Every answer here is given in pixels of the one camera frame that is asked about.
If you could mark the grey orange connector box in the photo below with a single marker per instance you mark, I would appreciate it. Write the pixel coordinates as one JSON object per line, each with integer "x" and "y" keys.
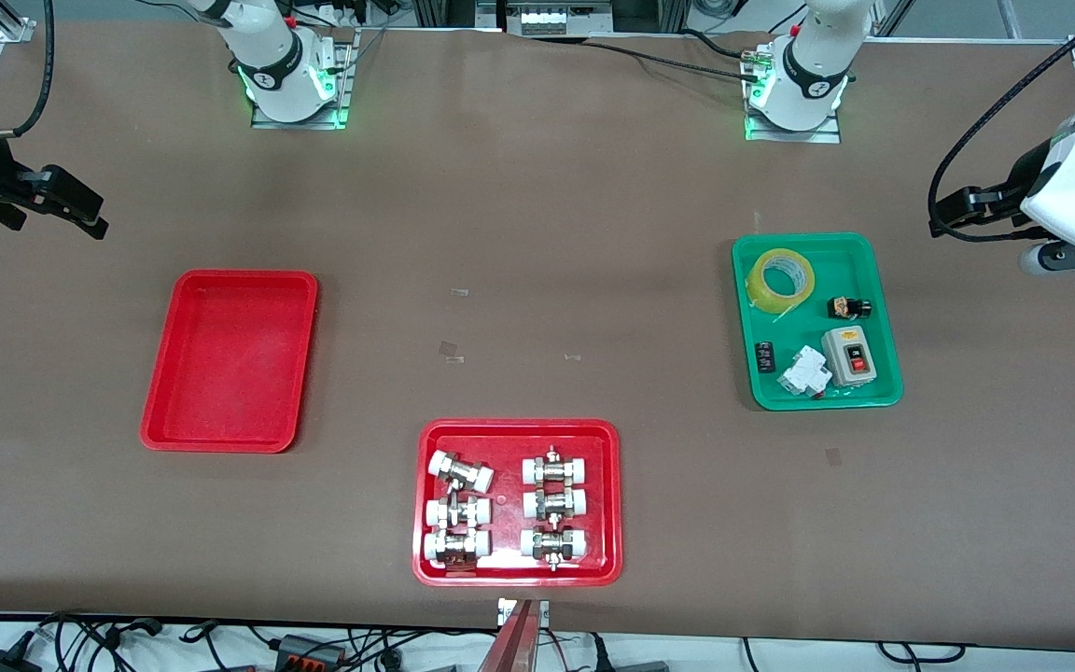
{"x": 312, "y": 651}

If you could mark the white circuit breaker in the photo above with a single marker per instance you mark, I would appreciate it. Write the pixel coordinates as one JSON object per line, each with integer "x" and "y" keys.
{"x": 803, "y": 371}

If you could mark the aluminium right arm base plate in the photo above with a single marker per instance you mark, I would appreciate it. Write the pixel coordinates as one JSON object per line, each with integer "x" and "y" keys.
{"x": 343, "y": 93}

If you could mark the white capped metal pipe fitting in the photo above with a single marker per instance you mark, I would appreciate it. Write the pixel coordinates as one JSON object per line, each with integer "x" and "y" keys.
{"x": 555, "y": 468}
{"x": 456, "y": 548}
{"x": 555, "y": 504}
{"x": 461, "y": 471}
{"x": 553, "y": 544}
{"x": 458, "y": 512}

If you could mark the grey switch box red button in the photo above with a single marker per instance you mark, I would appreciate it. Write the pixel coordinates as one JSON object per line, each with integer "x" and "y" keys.
{"x": 850, "y": 356}

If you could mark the silver metal bracket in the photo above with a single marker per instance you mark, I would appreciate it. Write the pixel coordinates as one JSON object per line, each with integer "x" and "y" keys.
{"x": 504, "y": 611}

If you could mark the yellow tape roll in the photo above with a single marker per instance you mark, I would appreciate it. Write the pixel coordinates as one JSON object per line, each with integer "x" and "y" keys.
{"x": 769, "y": 280}

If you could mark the black power adapter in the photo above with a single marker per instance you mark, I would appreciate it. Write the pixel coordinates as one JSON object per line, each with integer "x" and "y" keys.
{"x": 6, "y": 658}

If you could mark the green plastic tray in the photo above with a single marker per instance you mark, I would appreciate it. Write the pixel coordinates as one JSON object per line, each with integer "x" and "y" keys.
{"x": 799, "y": 387}

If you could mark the small black terminal block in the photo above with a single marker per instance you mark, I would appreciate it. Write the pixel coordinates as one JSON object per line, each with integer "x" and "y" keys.
{"x": 764, "y": 357}

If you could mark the red metal bar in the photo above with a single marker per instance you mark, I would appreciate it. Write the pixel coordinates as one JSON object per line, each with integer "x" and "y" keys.
{"x": 514, "y": 644}

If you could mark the grey power strip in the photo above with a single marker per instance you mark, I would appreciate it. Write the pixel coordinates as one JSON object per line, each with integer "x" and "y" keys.
{"x": 556, "y": 17}

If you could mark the red tray with fittings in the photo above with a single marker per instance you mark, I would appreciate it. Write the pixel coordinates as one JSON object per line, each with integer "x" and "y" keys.
{"x": 511, "y": 504}

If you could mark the small black yellow knob component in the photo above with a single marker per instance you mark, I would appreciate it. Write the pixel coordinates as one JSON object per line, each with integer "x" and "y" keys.
{"x": 847, "y": 308}

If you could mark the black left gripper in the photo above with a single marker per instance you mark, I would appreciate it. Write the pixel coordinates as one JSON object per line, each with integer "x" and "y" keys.
{"x": 1019, "y": 183}

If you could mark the empty red plastic tray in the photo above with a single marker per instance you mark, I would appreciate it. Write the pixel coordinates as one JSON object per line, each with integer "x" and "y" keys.
{"x": 230, "y": 364}

